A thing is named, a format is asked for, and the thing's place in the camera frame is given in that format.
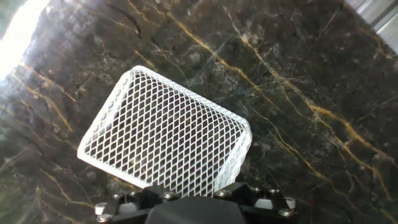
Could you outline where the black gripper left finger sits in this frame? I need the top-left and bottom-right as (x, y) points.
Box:
(95, 185), (180, 224)

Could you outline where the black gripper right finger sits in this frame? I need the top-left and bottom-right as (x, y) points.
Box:
(213, 182), (298, 224)

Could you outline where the black marble-pattern mat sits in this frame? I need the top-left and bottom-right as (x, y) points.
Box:
(0, 0), (398, 224)

